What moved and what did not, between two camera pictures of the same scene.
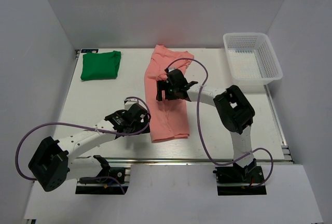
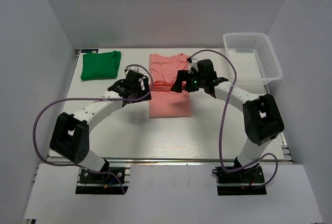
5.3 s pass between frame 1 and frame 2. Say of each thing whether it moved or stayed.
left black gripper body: moved
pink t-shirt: moved
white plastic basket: stayed
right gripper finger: moved
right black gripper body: moved
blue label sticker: stayed
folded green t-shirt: stayed
